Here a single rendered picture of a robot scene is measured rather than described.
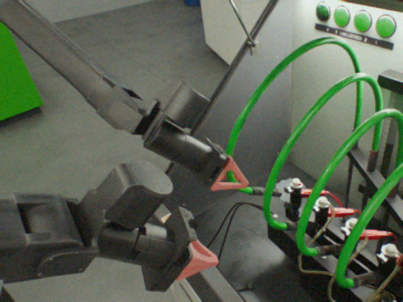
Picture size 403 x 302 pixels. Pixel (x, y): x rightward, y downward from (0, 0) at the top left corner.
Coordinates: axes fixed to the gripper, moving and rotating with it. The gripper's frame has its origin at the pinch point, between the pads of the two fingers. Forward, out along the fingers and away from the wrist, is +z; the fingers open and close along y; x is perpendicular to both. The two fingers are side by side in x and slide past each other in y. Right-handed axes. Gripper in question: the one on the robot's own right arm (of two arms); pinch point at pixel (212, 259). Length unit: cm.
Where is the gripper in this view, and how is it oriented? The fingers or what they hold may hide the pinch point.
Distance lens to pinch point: 57.4
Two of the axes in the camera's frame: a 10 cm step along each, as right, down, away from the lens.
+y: 6.0, -7.7, -2.2
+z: 7.1, 3.7, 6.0
